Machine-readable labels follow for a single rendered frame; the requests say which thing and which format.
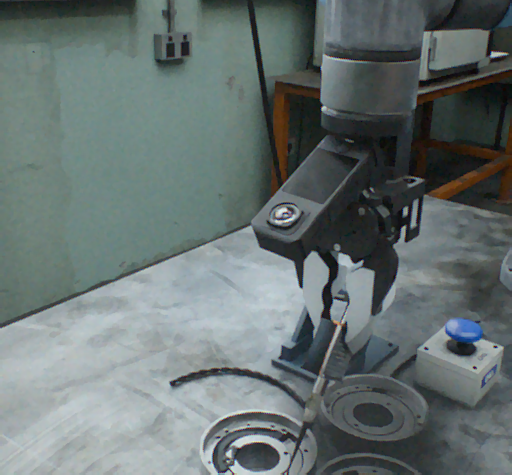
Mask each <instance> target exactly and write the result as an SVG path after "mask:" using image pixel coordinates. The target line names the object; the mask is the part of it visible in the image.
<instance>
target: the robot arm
mask: <svg viewBox="0 0 512 475"><path fill-rule="evenodd" d="M320 1H321V2H322V3H323V4H324V6H325V7H326V13H325V31H324V49H323V53H324V54H323V65H322V89H321V102H322V104H323V105H324V106H325V107H323V108H322V121H321V126H322V127H323V128H324V129H326V130H328V131H331V132H335V133H339V134H340V137H337V136H333V135H327V136H326V137H325V138H324V140H323V141H322V142H321V143H320V144H318V146H317V147H316V148H315V150H314V151H313V152H312V153H311V154H310V155H309V156H308V158H307V159H306V160H305V161H304V162H303V163H302V164H301V165H300V168H299V169H298V170H296V171H295V172H294V173H293V174H292V176H291V177H290V178H289V179H288V180H287V181H286V182H285V183H284V185H283V186H282V187H281V188H280V190H279V191H278V192H277V194H276V195H274V196H273V197H272V198H271V199H270V200H269V201H268V203H267V204H266V205H265V206H264V207H263V208H262V209H261V212H260V213H259V214H258V215H257V216H256V217H255V218H254V219H252V221H251V227H252V230H254V232H255V236H256V239H257V242H258V245H259V247H260V248H262V249H265V250H267V251H270V252H272V253H274V254H278V255H280V257H283V258H285V259H288V260H290V261H292V262H294V267H295V272H296V276H298V282H299V287H300V288H301V289H302V292H303V296H304V301H305V304H306V307H307V310H308V312H309V315H310V317H311V319H312V323H313V325H314V327H315V329H316V331H317V328H318V325H320V323H321V319H322V318H325V319H327V320H330V321H332V320H331V313H330V309H331V307H332V304H333V297H334V296H335V295H336V294H337V293H338V291H339V290H340V289H342V288H343V286H344V285H345V282H346V290H347V293H348V295H349V298H350V307H349V309H348V311H347V313H346V319H347V325H348V328H347V331H346V334H345V337H344V342H345V345H346V348H347V350H348V353H349V354H350V355H354V354H355V353H356V352H357V351H358V350H359V349H360V348H361V347H364V345H365V344H366V343H367V341H368V340H369V338H370V336H371V334H372V332H373V330H374V329H375V326H376V324H377V322H378V319H379V317H380V315H381V314H382V313H383V312H385V311H386V309H387V308H388V307H389V306H390V304H391V303H392V301H393V298H394V295H395V284H394V282H395V280H396V276H397V272H398V265H399V258H398V254H397V252H396V250H395V248H394V244H396V243H398V240H400V236H401V228H402V227H403V226H405V225H407V226H405V236H404V242H405V243H408V242H410V241H412V240H413V239H415V238H416V237H418V236H419V231H420V223H421V215H422V205H423V197H424V188H425V181H426V180H424V179H419V178H415V177H411V176H409V163H410V154H411V144H412V135H413V125H414V116H415V109H414V108H415V107H416V99H417V90H418V80H419V71H420V62H421V61H422V58H421V57H422V48H423V38H424V32H436V31H453V30H462V29H481V30H485V31H489V30H495V29H497V28H499V27H507V26H512V0H320ZM409 183H412V184H409ZM418 198H419V199H418ZM417 199H418V208H417V217H416V224H415V225H413V226H412V227H411V222H412V214H413V204H414V201H415V200H417ZM407 206H409V207H408V215H407V214H405V215H404V214H403V208H404V207H407ZM339 253H343V254H346V255H349V258H350V260H351V262H352V263H353V264H357V263H359V262H360V261H362V260H364V262H362V265H361V266H360V267H358V268H356V269H354V270H353V271H351V272H349V273H348V267H347V266H346V265H341V264H339V262H338V257H339Z"/></svg>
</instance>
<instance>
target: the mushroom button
mask: <svg viewBox="0 0 512 475"><path fill-rule="evenodd" d="M445 333H446V334H447V335H448V336H449V337H450V338H452V340H454V341H456V346H457V347H460V348H466V347H467V344H468V343H475V342H478V341H480V340H481V338H483V330H481V328H480V326H479V325H478V324H476V323H474V322H472V321H469V320H463V319H454V320H451V321H449V322H448V323H447V324H446V326H445Z"/></svg>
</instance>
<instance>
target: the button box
mask: <svg viewBox="0 0 512 475"><path fill-rule="evenodd" d="M503 350H504V347H502V346H498V345H496V344H493V343H490V342H487V341H485V340H480V341H478V342H475V343H468V344H467V347H466V348H460V347H457V346H456V341H454V340H452V338H450V337H449V336H448V335H447V334H446V333H445V327H443V328H442V329H441V330H440V331H438V332H437V333H436V334H435V335H434V336H432V337H431V338H430V339H429V341H428V342H426V343H425V344H423V345H422V346H421V347H420V348H418V349H417V357H416V365H415V373H414V382H413V384H415V385H417V386H420V387H423V388H425V389H428V390H430V391H432V392H434V393H437V394H439V395H442V396H445V397H447V398H449V400H452V401H454V402H456V403H460V404H462V405H464V406H466V407H469V408H471V409H473V408H474V406H475V405H476V404H477V403H479V402H480V401H481V400H482V399H483V398H484V395H485V394H486V393H487V392H488V391H489V390H490V389H491V388H492V387H493V385H494V384H495V383H496V382H497V380H499V373H500V368H501V362H502V357H503Z"/></svg>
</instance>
